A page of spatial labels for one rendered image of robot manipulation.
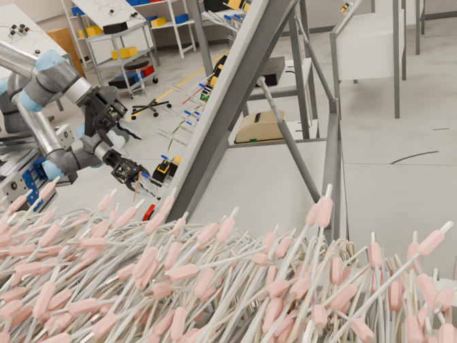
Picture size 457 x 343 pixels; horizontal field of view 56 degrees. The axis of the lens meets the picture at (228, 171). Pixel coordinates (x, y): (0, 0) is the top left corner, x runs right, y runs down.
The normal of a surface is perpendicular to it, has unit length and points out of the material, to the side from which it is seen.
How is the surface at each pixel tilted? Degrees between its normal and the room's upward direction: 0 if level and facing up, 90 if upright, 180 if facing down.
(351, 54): 90
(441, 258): 0
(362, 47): 90
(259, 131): 90
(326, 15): 90
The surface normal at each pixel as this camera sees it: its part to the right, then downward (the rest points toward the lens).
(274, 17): -0.23, 0.49
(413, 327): -0.10, -0.98
